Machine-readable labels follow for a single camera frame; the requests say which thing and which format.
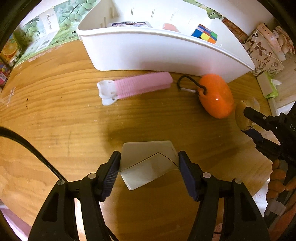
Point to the brown-haired rag doll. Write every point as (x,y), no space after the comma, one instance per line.
(284,40)

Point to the cream folding mirror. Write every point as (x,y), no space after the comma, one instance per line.
(143,162)

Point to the colourful rubik's cube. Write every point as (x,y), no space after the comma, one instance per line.
(204,33)

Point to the white plastic storage bin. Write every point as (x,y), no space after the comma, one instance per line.
(156,49)

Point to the pink hair roller clip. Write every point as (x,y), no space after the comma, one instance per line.
(112,90)

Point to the beige patterned drawstring bag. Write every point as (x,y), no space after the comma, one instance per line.
(265,51)

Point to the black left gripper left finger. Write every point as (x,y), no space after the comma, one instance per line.
(56,219)

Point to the person's right hand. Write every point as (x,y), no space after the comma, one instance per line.
(275,186)

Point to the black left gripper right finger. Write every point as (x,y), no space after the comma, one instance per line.
(242,219)

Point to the orange juice carton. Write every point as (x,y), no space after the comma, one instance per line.
(11,52)

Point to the green tissue pack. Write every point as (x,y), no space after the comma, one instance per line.
(268,85)

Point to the orange round pouch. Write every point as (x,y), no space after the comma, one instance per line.
(213,93)

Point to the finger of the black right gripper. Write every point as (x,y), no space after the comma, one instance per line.
(256,115)
(268,148)

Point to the green leaf pattern poster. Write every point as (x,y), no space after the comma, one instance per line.
(49,24)

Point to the white box by tissues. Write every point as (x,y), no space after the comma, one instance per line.
(272,106)

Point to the red pen cup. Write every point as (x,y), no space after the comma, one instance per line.
(4,73)

